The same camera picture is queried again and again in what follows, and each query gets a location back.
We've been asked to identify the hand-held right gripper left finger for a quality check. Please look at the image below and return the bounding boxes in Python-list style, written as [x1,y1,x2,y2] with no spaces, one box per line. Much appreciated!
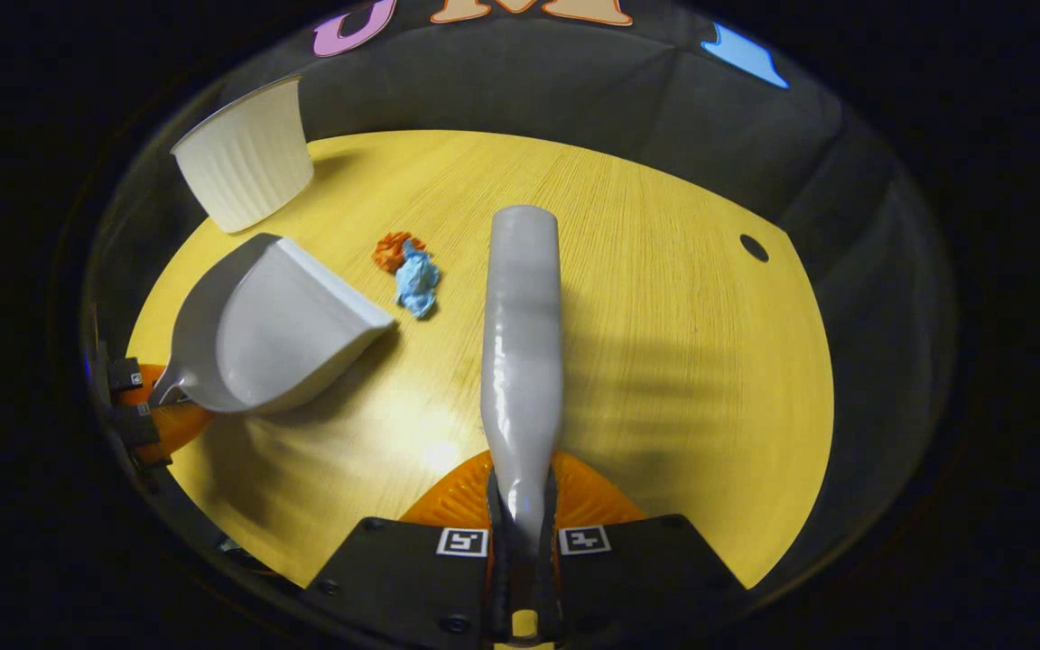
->
[302,450,521,650]

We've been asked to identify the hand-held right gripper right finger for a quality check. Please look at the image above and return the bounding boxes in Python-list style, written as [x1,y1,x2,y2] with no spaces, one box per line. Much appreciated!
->
[522,450,747,650]

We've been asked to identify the grey dustpan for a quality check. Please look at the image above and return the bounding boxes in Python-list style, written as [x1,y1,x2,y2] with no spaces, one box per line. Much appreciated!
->
[148,233,395,416]

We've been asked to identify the small grey broom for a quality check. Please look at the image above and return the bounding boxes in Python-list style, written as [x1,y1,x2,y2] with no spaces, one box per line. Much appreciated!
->
[480,205,566,552]

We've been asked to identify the white garbage bin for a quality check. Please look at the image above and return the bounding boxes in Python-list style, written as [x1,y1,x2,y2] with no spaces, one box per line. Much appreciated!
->
[170,74,315,234]

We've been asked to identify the orange paper scrap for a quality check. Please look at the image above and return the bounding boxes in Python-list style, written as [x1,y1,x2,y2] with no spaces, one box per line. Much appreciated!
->
[372,232,413,274]

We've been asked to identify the blue paper scrap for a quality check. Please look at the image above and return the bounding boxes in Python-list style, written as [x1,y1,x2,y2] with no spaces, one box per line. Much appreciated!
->
[394,239,441,319]

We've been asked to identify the wooden desktop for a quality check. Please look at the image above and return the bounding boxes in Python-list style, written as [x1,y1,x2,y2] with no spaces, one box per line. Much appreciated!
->
[125,129,835,590]

